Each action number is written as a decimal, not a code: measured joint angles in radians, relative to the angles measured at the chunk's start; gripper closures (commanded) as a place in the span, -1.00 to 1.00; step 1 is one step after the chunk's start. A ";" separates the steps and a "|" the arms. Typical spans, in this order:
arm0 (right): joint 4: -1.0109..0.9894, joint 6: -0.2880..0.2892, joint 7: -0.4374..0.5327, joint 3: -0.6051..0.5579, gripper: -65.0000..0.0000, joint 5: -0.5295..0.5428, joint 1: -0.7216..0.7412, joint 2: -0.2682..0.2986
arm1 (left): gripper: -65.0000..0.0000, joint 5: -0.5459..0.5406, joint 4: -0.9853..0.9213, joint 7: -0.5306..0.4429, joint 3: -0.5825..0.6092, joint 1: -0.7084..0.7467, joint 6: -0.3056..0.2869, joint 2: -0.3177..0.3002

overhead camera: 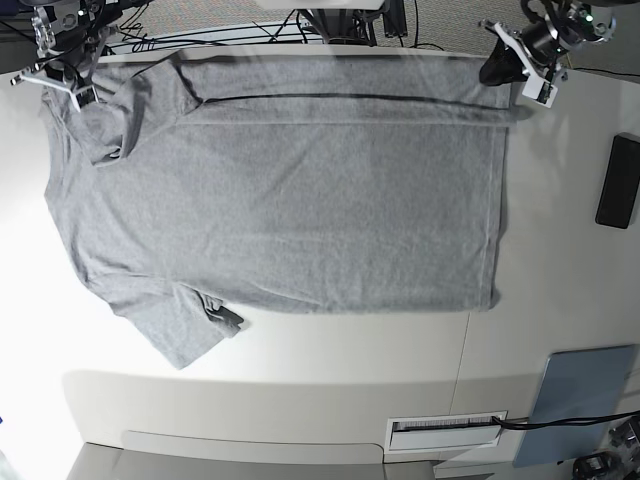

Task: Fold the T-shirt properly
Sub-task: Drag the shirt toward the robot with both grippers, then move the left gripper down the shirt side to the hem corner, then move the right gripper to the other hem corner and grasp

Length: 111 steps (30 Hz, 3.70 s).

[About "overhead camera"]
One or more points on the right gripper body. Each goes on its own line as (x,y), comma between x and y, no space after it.
(70,65)

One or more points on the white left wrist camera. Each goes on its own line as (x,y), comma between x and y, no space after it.
(539,90)

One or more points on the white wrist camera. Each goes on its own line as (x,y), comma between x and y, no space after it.
(83,96)
(539,90)

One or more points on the blue-grey flat board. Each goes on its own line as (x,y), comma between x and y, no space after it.
(575,384)

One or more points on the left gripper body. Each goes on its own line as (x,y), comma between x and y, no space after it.
(541,42)

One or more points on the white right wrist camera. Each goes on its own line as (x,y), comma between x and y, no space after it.
(83,96)

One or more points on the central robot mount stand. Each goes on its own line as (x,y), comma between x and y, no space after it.
(354,24)

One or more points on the black rectangular box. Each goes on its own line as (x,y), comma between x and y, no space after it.
(621,183)

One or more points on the grey T-shirt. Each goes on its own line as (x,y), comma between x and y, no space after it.
(322,184)

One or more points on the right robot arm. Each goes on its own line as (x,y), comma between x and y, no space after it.
(70,37)

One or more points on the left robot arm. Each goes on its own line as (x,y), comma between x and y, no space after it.
(577,22)

